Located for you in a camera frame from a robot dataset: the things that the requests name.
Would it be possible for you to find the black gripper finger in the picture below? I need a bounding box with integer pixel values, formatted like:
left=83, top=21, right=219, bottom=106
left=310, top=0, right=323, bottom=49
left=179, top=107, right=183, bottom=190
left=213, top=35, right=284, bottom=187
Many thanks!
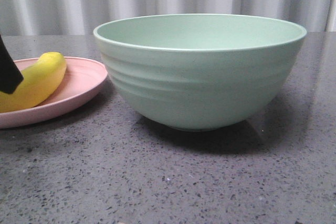
left=0, top=37, right=23, bottom=94

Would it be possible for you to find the yellow banana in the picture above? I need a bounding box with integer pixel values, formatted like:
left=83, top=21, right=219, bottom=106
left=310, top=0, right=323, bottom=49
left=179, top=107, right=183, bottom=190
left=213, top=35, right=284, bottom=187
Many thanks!
left=1, top=52, right=67, bottom=113

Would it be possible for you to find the pink plate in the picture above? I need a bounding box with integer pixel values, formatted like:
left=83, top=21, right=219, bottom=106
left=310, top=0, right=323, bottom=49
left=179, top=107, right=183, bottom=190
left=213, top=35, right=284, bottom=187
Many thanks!
left=1, top=57, right=108, bottom=129

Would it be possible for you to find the green bowl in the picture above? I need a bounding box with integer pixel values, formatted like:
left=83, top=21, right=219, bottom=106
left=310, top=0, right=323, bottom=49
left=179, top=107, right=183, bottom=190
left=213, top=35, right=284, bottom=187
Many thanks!
left=93, top=14, right=307, bottom=131

